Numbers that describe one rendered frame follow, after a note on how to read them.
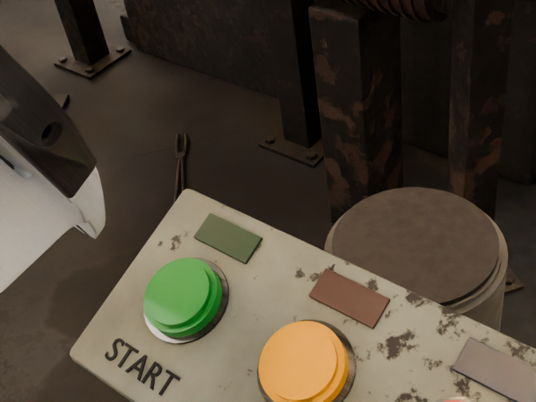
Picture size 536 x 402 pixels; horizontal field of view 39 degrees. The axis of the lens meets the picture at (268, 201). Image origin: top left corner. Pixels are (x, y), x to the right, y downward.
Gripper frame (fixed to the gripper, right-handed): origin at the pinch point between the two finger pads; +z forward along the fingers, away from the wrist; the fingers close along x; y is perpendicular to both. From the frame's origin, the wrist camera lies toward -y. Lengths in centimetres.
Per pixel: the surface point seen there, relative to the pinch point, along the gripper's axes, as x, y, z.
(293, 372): 7.2, 0.9, 9.1
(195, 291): 0.5, -0.2, 9.0
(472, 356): 13.4, -3.4, 10.1
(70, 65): -118, -45, 87
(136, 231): -65, -16, 78
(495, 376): 14.6, -3.1, 10.1
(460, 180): -13, -38, 65
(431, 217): 3.1, -14.5, 23.9
